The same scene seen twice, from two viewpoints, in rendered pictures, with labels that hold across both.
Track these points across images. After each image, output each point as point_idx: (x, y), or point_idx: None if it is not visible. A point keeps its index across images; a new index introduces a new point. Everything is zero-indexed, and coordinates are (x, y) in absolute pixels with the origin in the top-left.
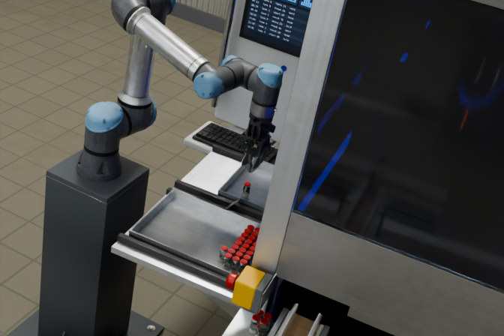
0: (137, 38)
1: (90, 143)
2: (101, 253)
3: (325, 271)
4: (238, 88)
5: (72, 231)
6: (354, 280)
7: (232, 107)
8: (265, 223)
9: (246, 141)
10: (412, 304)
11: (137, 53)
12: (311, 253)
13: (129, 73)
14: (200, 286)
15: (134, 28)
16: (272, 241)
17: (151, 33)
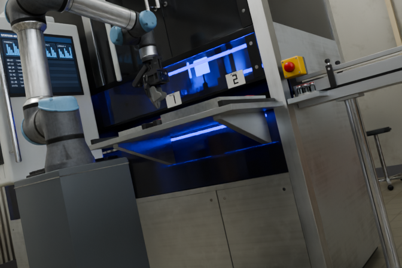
0: (37, 36)
1: (72, 125)
2: (141, 228)
3: (291, 52)
4: (23, 142)
5: (108, 227)
6: (297, 52)
7: (25, 163)
8: (270, 33)
9: (161, 72)
10: (308, 54)
11: (42, 51)
12: (285, 44)
13: (40, 73)
14: (268, 103)
15: None
16: (276, 44)
17: None
